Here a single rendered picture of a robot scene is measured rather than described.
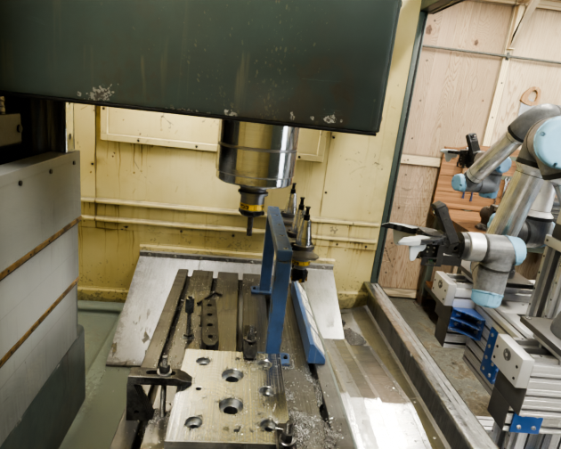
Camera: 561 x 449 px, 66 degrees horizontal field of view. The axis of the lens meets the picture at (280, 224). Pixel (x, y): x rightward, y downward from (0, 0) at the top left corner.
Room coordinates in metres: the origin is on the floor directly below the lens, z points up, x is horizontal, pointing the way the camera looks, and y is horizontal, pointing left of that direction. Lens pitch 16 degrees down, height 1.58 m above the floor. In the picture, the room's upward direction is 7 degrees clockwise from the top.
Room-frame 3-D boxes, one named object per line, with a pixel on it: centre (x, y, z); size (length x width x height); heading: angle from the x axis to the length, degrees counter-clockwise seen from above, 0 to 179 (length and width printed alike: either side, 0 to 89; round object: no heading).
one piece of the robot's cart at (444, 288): (1.61, -0.85, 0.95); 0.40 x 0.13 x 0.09; 93
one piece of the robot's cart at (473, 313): (1.49, -0.74, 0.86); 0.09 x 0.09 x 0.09; 3
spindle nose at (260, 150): (0.87, 0.06, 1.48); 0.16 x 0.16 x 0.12
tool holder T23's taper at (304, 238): (1.10, -0.07, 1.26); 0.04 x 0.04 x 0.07
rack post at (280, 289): (1.04, -0.02, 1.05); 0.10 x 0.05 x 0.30; 96
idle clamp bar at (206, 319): (1.11, 0.17, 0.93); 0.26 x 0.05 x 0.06; 11
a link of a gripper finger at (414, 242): (1.00, -0.33, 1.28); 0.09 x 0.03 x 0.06; 130
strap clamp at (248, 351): (0.96, 0.04, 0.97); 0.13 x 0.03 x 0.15; 6
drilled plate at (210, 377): (0.78, 0.06, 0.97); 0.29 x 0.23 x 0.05; 6
